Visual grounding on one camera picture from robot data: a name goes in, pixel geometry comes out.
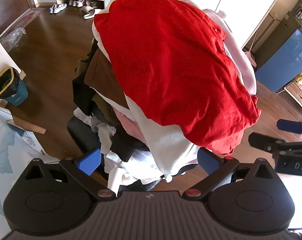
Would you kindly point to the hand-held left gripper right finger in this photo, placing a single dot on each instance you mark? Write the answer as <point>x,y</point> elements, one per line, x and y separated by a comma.
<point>208,161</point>

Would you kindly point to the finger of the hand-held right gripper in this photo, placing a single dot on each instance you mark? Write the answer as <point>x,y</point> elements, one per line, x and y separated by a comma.
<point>262,141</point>
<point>288,126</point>

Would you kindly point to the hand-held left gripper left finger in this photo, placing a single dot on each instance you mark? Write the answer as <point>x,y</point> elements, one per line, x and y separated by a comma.
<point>89,160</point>

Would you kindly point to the red t-shirt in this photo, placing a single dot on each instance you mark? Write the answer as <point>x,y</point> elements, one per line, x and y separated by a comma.
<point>171,67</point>

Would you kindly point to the wooden side table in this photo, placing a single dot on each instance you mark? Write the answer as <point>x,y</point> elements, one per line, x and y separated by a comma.
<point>298,97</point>

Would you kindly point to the blue refrigerator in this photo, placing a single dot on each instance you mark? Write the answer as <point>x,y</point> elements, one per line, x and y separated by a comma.
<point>283,65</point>

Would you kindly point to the wooden board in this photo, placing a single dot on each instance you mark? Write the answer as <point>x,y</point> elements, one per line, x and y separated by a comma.
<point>33,128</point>

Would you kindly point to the pile of mixed garments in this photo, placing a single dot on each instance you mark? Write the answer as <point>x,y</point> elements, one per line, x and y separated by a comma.
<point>103,80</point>

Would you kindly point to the teal trash bin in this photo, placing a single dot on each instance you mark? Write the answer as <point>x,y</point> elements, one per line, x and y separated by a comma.
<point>16,95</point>

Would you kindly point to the white wardrobe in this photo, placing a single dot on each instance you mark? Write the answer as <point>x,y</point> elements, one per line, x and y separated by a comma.
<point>243,10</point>

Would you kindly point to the clear plastic bag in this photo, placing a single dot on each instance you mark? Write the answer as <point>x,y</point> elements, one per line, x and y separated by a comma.
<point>12,37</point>

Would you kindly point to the patterned rug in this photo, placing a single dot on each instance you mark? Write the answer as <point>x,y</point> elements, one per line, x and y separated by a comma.
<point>28,17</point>

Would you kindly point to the row of shoes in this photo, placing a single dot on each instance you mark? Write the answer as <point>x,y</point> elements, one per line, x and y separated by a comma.
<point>58,8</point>

